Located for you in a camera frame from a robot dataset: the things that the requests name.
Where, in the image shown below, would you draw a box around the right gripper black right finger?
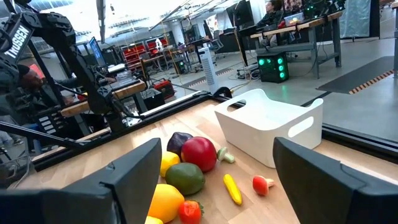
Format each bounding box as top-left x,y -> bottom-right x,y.
272,137 -> 366,224

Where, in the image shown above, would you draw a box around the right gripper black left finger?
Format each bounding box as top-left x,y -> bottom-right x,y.
67,138 -> 162,224

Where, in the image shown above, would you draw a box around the yellow toy lemon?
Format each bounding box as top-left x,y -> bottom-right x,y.
160,151 -> 182,178

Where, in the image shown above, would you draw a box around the dark green toy avocado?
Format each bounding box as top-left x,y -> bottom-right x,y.
164,162 -> 206,196

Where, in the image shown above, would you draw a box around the dark purple toy eggplant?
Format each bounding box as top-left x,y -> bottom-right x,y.
166,131 -> 194,158

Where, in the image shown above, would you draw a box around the peach coloured toy food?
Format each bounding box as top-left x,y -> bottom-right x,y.
252,175 -> 275,197

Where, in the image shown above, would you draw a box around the red toy apple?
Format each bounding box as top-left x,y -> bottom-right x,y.
180,136 -> 218,173

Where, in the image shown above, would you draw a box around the small red toy tomato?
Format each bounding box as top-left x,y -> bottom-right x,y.
178,200 -> 205,224

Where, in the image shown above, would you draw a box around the small yellow toy corn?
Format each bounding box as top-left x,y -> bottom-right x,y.
223,173 -> 243,207

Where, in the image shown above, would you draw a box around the yellow orange toy mango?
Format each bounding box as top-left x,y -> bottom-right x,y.
147,183 -> 185,224

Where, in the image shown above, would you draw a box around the yellow toy fruit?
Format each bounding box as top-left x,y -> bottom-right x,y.
144,215 -> 164,224

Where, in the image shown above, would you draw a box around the black case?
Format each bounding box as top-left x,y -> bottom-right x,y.
141,88 -> 165,110

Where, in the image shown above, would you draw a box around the wooden top workbench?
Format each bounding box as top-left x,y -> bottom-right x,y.
60,80 -> 147,118

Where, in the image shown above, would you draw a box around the green cap toy mushroom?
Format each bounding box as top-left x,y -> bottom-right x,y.
216,146 -> 236,164

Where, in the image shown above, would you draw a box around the red tool case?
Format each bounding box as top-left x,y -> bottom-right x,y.
153,79 -> 177,100

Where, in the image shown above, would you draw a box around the black floor mat striped edge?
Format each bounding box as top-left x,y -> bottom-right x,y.
316,55 -> 396,95
182,67 -> 234,88

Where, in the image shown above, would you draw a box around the red parts bin rack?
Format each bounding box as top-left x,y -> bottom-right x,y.
121,43 -> 147,68
145,37 -> 170,58

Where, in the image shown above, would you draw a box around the black computer tower green fans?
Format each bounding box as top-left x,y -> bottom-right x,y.
257,51 -> 290,84

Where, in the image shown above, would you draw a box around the white tower fan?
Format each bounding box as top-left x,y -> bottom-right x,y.
198,46 -> 219,94

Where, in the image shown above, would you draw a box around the computer monitor blue screen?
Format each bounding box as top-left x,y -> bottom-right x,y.
88,36 -> 107,68

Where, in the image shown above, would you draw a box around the person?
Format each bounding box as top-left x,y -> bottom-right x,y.
0,63 -> 81,125
256,0 -> 285,47

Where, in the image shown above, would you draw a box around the grey legged wooden workbench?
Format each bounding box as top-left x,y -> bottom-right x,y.
250,11 -> 345,78

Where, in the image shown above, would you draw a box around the grey plastic sheet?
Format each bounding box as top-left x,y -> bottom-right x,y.
338,0 -> 373,40

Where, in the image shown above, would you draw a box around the white plastic handled basket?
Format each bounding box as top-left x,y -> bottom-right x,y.
213,88 -> 324,169

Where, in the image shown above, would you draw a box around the black frame strut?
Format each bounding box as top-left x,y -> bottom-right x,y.
0,121 -> 91,149

